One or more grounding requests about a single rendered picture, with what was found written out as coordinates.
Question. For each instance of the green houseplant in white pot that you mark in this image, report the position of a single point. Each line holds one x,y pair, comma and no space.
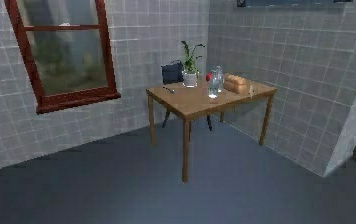
190,75

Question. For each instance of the red apple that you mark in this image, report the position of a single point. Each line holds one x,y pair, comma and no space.
208,77

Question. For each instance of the brown wooden table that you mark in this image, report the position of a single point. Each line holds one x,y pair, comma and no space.
192,100

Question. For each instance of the small grey spoon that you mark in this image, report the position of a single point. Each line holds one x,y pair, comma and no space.
170,89

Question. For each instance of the dark blue chair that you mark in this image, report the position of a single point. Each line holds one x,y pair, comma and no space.
172,73

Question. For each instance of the clear glass cup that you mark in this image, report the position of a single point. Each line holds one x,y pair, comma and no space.
213,88

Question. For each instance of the clear glass bottle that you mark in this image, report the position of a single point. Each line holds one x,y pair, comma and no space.
218,75

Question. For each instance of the brown bread loaf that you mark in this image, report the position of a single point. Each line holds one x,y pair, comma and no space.
235,84

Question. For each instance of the small pale shaker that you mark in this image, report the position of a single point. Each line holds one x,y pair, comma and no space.
251,89

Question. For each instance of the red framed window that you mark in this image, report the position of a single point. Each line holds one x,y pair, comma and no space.
67,53

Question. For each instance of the dark framed wall picture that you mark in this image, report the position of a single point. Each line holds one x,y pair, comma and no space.
294,2

